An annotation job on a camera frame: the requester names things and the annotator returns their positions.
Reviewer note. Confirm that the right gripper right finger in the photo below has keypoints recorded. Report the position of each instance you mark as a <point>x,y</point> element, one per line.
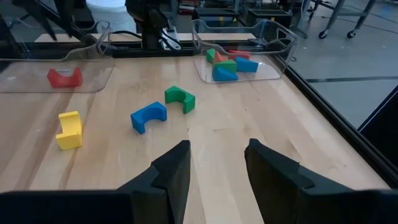
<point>295,199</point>

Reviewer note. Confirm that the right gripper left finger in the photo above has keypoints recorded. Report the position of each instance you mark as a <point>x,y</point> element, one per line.
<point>93,207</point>

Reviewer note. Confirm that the yellow arch block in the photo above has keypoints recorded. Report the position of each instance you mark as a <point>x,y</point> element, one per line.
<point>71,130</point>

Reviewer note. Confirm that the blue arch block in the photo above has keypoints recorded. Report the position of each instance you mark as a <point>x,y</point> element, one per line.
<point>146,116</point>

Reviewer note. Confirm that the red arch block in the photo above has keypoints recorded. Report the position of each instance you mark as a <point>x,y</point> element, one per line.
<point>63,80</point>

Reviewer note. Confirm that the blue wedge block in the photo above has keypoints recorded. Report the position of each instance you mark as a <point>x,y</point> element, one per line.
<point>246,65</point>

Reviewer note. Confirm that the small blue block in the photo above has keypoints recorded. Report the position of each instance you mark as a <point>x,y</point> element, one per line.
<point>224,75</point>

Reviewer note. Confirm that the green triangle block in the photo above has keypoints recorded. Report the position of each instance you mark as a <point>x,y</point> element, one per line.
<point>228,65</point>

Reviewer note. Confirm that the small red block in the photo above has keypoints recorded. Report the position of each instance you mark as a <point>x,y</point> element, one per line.
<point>239,55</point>

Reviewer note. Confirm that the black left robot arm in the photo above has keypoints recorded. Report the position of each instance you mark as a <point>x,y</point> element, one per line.
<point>149,21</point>

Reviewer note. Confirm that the black folding partition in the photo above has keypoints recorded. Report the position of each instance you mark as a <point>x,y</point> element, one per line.
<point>382,124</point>

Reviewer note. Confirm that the clear plastic bin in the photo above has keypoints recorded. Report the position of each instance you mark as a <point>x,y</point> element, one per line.
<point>56,74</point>
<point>248,73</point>

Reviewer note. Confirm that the green arch block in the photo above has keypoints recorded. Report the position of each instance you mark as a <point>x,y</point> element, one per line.
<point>180,97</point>

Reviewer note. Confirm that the black storage crate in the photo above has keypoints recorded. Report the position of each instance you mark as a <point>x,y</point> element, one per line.
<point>216,14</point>
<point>269,17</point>

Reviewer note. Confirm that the rolling work table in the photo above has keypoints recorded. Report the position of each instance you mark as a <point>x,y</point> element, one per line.
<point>339,15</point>

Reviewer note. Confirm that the white bucket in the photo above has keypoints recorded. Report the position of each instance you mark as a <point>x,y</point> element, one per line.
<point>110,14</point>

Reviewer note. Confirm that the silver clamp bracket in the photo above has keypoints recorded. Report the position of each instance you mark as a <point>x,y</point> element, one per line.
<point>170,39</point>

